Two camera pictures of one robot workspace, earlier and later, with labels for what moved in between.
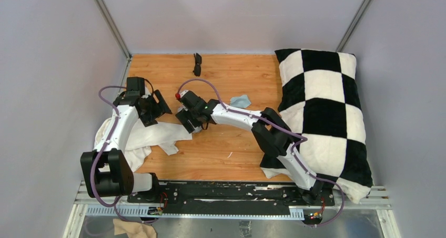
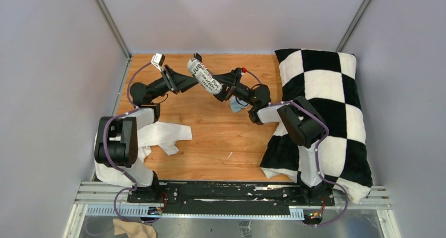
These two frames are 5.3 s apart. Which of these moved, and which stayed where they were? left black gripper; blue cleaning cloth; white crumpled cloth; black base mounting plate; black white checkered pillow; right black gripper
Moved: right black gripper; left black gripper
Stayed: black base mounting plate; black white checkered pillow; blue cleaning cloth; white crumpled cloth
